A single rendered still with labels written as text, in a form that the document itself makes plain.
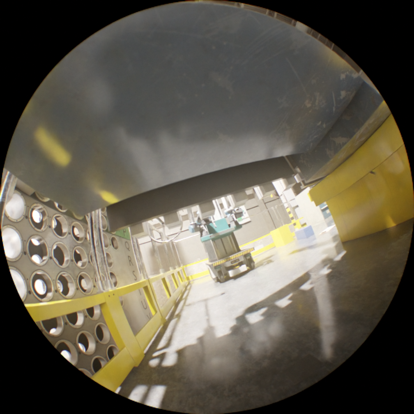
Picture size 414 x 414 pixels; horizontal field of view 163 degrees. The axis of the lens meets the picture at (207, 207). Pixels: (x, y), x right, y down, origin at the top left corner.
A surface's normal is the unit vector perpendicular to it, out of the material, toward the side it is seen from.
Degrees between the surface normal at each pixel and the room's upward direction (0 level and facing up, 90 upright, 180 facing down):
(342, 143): 90
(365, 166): 90
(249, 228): 90
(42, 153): 180
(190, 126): 180
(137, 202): 90
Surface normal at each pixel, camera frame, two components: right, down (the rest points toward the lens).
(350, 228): -0.94, 0.29
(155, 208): 0.04, -0.34
